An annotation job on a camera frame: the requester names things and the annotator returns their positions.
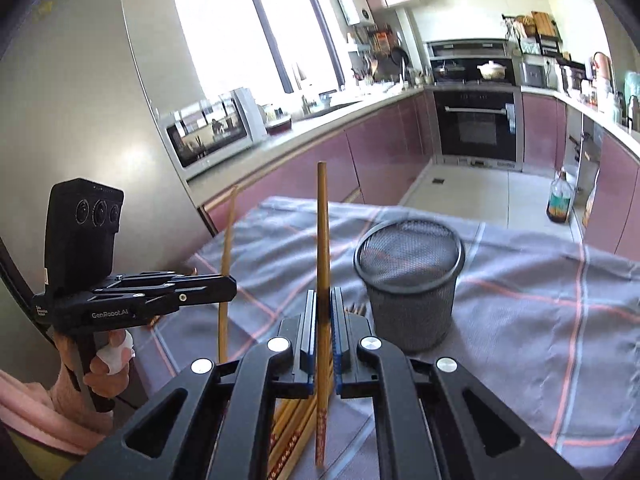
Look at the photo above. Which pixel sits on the black built-in oven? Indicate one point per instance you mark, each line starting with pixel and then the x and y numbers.
pixel 479 122

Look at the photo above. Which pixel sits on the white water heater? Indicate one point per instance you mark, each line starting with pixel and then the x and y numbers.
pixel 356 12

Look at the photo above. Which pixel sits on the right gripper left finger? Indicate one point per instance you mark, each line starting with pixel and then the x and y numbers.
pixel 297 374

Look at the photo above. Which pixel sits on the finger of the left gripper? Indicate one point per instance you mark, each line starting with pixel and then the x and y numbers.
pixel 205 297
pixel 214 281

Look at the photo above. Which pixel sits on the bamboo chopstick red end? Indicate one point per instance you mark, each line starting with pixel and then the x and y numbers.
pixel 324 355

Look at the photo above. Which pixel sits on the pink sleeve forearm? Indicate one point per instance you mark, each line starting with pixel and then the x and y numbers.
pixel 27 409

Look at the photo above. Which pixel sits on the white pot on stove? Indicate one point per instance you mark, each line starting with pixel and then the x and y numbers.
pixel 492 71

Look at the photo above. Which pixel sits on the left hand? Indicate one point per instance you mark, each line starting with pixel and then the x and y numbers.
pixel 104 378

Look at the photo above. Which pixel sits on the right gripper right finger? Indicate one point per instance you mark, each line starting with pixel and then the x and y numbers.
pixel 352 377

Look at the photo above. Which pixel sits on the white microwave oven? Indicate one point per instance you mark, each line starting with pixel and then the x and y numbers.
pixel 207 133

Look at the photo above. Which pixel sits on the bundle of chopsticks on table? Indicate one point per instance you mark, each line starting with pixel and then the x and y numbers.
pixel 291 418

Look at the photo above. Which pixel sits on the black mesh holder cup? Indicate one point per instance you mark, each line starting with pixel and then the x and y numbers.
pixel 410 269

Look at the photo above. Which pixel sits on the oil bottle on floor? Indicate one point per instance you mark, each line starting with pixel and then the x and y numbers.
pixel 560 198

